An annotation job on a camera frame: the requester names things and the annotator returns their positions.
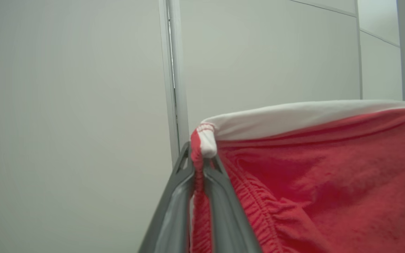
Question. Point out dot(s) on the grey partition post twin feet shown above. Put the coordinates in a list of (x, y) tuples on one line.
[(181, 70)]

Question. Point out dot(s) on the red shorts with white stripe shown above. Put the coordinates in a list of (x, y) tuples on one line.
[(311, 182)]

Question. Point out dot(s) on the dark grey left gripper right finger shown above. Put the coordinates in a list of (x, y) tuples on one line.
[(227, 218)]

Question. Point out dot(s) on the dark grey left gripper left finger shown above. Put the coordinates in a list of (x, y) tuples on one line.
[(174, 196)]

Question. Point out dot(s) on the thin grey partition post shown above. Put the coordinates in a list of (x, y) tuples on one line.
[(359, 52)]

